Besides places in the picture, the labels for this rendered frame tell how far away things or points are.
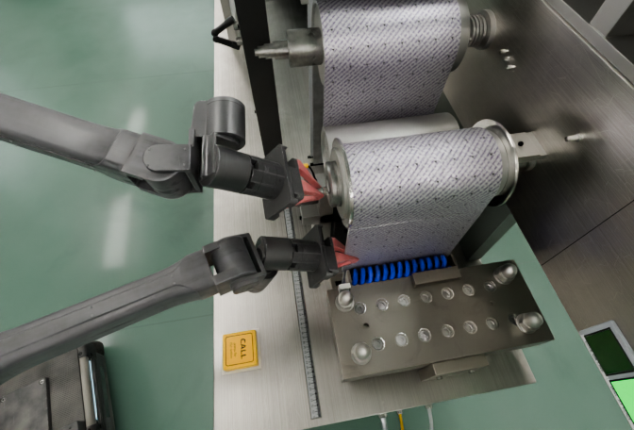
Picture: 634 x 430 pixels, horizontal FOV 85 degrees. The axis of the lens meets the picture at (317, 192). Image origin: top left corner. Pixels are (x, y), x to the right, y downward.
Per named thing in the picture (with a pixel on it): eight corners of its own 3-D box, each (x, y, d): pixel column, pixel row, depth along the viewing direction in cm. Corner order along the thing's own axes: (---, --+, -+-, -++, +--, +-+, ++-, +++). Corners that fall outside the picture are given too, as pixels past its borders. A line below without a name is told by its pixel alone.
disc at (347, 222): (329, 172, 66) (333, 118, 54) (332, 172, 66) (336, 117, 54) (345, 242, 59) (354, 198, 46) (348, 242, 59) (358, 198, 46)
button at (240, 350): (225, 337, 76) (222, 334, 74) (257, 331, 76) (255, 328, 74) (225, 372, 72) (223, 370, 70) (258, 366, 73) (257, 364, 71)
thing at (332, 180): (333, 196, 51) (330, 214, 58) (346, 194, 51) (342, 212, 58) (325, 153, 54) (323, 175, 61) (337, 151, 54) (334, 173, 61)
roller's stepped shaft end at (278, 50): (255, 55, 64) (253, 39, 61) (287, 52, 65) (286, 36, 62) (257, 65, 62) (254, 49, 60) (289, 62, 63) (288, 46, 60)
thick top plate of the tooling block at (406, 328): (325, 299, 73) (326, 289, 68) (501, 270, 77) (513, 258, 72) (341, 383, 65) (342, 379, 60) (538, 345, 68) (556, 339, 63)
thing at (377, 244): (342, 269, 72) (348, 227, 57) (447, 252, 74) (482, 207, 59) (342, 272, 72) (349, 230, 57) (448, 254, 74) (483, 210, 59)
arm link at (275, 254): (261, 258, 54) (258, 228, 58) (247, 278, 59) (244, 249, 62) (300, 260, 58) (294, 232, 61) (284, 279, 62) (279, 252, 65)
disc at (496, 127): (455, 156, 69) (486, 100, 56) (457, 156, 69) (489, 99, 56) (485, 221, 61) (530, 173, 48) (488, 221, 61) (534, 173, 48)
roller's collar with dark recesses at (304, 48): (287, 54, 67) (284, 22, 61) (317, 51, 67) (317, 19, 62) (291, 74, 63) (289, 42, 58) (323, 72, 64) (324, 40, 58)
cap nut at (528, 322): (512, 315, 66) (524, 308, 62) (529, 312, 66) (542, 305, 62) (522, 335, 64) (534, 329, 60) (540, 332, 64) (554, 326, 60)
